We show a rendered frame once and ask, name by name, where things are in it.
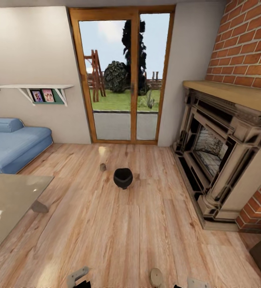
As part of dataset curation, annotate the cauldron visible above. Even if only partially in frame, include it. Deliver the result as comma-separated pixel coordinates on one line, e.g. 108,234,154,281
114,168,133,189

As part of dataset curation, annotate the pillar candle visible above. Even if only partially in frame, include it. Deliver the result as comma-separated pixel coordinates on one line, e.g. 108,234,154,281
149,268,163,288
100,164,106,172

